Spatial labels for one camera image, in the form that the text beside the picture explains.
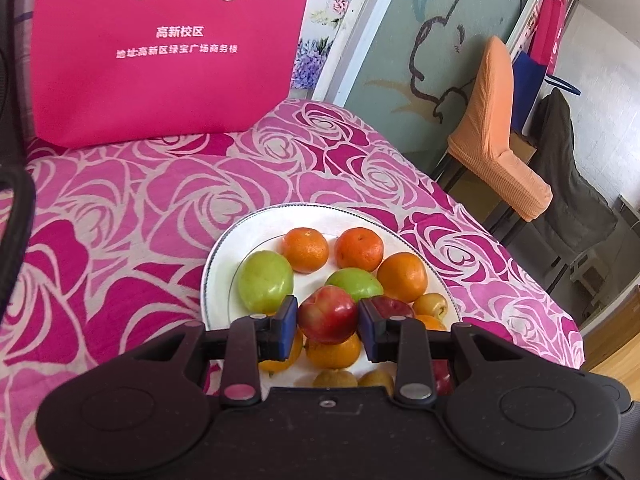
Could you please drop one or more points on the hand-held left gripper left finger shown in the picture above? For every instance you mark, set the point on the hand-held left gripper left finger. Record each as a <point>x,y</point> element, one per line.
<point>287,327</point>

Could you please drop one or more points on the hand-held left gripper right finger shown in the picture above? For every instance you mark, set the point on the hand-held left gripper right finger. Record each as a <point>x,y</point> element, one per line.
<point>368,330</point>

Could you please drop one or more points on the dark red plum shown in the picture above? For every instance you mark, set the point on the dark red plum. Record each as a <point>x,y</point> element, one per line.
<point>392,306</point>

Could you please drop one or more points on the yellow-orange citrus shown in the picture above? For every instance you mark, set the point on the yellow-orange citrus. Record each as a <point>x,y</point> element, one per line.
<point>277,366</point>

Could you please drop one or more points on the red apple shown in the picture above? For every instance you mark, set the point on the red apple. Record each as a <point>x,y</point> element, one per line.
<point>442,377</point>
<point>327,320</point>

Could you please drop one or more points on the orange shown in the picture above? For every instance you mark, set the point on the orange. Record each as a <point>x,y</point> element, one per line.
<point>402,277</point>
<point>432,324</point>
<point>332,357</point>

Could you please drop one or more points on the green apple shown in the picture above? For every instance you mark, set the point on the green apple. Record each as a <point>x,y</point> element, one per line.
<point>352,280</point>
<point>265,282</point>

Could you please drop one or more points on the small khaki fruit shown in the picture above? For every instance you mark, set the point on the small khaki fruit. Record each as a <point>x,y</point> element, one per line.
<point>335,379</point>
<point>376,382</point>

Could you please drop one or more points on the small yellowish fruit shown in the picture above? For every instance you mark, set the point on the small yellowish fruit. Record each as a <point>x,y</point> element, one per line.
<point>430,305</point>

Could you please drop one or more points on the white plate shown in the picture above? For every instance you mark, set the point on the white plate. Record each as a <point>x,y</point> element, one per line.
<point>225,285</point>

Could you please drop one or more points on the small mandarin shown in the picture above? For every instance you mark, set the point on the small mandarin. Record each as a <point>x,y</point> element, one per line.
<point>305,250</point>

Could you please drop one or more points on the dark orange mandarin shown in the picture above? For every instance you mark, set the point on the dark orange mandarin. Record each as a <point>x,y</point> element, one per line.
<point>359,248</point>

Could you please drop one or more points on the pink rose tablecloth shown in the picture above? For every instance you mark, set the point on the pink rose tablecloth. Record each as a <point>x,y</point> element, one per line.
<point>125,210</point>

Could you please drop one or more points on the white plastic stool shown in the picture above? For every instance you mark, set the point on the white plastic stool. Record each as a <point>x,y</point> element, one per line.
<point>597,267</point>

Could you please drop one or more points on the orange covered chair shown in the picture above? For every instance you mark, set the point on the orange covered chair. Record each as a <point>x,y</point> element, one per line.
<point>492,125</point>

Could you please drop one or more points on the dark grey covered chair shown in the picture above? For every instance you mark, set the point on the dark grey covered chair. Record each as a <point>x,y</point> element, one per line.
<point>565,175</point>

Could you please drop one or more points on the frosted glass door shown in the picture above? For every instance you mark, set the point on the frosted glass door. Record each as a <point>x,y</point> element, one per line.
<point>425,60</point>

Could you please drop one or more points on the blue bag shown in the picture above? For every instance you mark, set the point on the blue bag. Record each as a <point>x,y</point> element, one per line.
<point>527,85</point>

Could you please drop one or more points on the pink tote bag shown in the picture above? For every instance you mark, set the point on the pink tote bag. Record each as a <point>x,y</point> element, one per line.
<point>150,60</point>

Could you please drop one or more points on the floral wall sticker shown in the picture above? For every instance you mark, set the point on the floral wall sticker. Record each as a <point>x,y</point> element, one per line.
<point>320,45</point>

